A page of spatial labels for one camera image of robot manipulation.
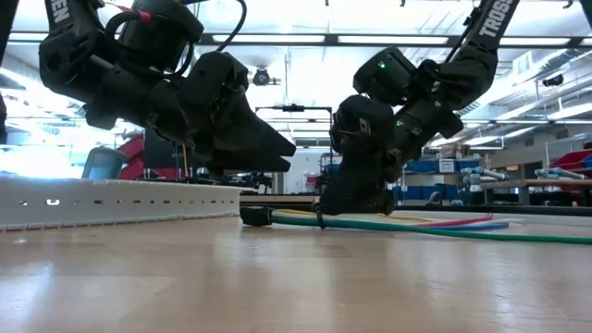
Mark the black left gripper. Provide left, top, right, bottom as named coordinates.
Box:
left=178, top=51, right=297, bottom=176

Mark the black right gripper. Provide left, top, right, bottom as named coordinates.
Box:
left=320, top=94, right=408, bottom=216

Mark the long black zip tie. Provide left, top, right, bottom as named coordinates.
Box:
left=313, top=202, right=327, bottom=231

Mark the green cable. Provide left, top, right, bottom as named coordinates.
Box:
left=271, top=214, right=592, bottom=246

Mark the red cable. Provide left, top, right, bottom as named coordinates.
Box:
left=413, top=213, right=495, bottom=228

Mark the white slotted cable duct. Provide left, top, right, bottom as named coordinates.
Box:
left=0, top=174, right=258, bottom=232

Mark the wooden background workbench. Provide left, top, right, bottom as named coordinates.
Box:
left=240, top=193, right=320, bottom=207

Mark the blue bin storage shelf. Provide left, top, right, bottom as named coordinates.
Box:
left=318, top=154, right=485, bottom=205

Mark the red background cart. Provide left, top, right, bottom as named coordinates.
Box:
left=115, top=133, right=182, bottom=181

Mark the white office chair blue seat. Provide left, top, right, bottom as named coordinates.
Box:
left=80, top=146, right=130, bottom=181

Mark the wooden background table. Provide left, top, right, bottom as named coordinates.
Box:
left=478, top=177, right=592, bottom=208

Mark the red plastic bin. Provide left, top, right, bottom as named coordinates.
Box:
left=548, top=147, right=592, bottom=180

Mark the black ceiling spotlight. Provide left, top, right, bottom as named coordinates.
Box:
left=540, top=72, right=566, bottom=88

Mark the black overhead camera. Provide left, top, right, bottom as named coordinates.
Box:
left=252, top=67, right=282, bottom=88

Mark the black left camera cable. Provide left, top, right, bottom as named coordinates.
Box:
left=215, top=0, right=249, bottom=53

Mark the black aluminium table frame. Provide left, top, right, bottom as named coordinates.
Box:
left=239, top=192, right=592, bottom=218

